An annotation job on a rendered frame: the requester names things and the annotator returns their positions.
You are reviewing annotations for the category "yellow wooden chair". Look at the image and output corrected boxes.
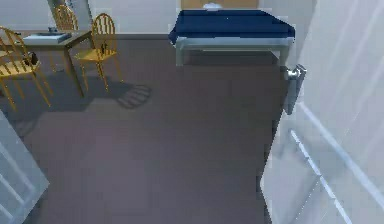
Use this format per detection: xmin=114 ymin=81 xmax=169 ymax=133
xmin=53 ymin=4 xmax=80 ymax=32
xmin=0 ymin=25 xmax=54 ymax=112
xmin=73 ymin=12 xmax=124 ymax=93

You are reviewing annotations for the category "brown wooden table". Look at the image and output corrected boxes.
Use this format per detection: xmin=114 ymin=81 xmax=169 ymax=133
xmin=0 ymin=29 xmax=94 ymax=99

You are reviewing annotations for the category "grey laptop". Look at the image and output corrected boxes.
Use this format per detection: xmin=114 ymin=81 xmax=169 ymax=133
xmin=22 ymin=31 xmax=73 ymax=44

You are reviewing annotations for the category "blue covered bed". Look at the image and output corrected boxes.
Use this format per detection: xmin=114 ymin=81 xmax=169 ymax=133
xmin=168 ymin=0 xmax=297 ymax=67

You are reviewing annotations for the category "silver door handle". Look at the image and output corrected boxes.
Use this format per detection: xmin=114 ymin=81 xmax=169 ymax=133
xmin=283 ymin=63 xmax=308 ymax=116

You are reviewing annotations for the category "white pillow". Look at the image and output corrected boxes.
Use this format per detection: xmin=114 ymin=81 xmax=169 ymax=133
xmin=202 ymin=2 xmax=223 ymax=11

